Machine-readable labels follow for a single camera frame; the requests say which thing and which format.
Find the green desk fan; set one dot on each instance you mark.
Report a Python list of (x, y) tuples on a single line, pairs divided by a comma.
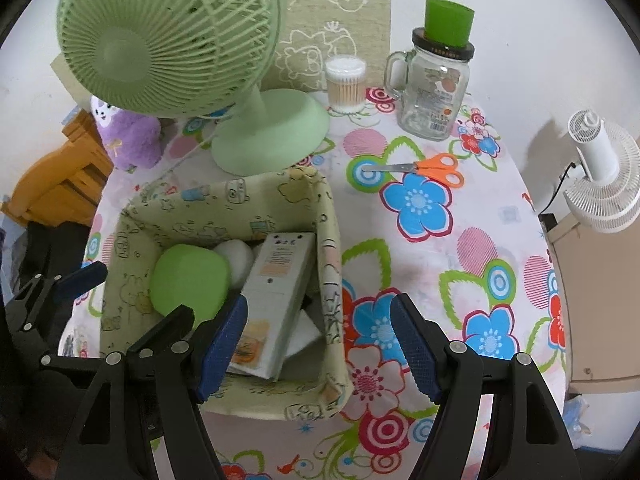
[(160, 40)]

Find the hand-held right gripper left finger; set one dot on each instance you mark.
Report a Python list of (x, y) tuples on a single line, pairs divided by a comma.
[(222, 350)]

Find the white standing fan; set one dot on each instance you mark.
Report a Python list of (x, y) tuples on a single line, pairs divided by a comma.
[(600, 160)]

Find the green cartoon printed board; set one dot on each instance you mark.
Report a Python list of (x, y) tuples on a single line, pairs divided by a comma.
[(350, 20)]

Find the white rectangular block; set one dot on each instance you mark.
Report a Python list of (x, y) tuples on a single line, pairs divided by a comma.
[(305, 335)]

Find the green oval case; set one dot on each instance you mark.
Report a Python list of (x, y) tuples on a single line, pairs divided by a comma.
[(187, 275)]

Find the long white rectangular box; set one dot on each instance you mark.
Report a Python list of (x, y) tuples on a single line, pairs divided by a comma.
[(280, 280)]

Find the purple plush toy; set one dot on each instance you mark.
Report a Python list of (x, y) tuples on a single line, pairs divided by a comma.
[(132, 135)]

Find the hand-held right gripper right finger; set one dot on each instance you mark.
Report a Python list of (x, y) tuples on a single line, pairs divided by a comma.
[(417, 347)]

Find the clear cotton swab container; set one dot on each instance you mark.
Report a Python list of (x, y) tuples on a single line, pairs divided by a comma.
[(345, 87)]

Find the yellow-green printed fabric storage box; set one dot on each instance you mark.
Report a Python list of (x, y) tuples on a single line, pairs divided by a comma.
[(135, 240)]

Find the dark clothes pile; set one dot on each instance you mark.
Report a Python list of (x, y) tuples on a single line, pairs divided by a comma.
[(45, 245)]

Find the beige wooden cabinet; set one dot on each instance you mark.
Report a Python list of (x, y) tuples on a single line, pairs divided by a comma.
[(600, 310)]

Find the white round puff case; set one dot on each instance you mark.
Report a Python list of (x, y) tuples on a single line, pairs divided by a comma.
[(235, 260)]

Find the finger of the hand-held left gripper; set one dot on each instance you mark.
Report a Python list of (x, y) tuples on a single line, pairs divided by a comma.
[(165, 327), (80, 281)]

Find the blue plastic bag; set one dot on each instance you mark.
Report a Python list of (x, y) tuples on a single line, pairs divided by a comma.
[(579, 417)]

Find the floral tablecloth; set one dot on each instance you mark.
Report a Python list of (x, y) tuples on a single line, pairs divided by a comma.
[(450, 260)]

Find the glass mug jar black lid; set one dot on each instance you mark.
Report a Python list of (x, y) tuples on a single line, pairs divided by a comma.
[(430, 105)]

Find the wooden chair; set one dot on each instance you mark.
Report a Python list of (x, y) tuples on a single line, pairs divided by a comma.
[(55, 185)]

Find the green plastic cup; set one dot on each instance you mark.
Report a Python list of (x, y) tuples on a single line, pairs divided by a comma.
[(448, 22)]

